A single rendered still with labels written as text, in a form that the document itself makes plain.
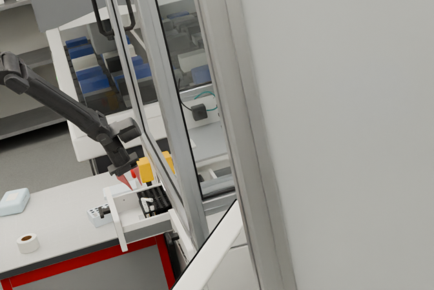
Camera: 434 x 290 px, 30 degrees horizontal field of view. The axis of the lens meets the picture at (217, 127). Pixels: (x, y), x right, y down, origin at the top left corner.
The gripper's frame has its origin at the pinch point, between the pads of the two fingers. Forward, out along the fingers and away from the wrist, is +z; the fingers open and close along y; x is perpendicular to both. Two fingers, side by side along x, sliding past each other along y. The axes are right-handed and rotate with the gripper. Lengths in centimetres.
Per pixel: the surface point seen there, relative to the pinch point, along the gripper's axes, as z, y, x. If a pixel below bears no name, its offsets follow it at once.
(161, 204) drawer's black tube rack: 6.9, 4.2, -7.4
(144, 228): 8.4, -3.5, -14.2
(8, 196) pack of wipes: 1, -48, 63
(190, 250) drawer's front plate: 6.4, 6.2, -47.3
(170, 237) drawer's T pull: 6.4, 2.7, -33.8
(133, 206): 9.7, -4.8, 10.1
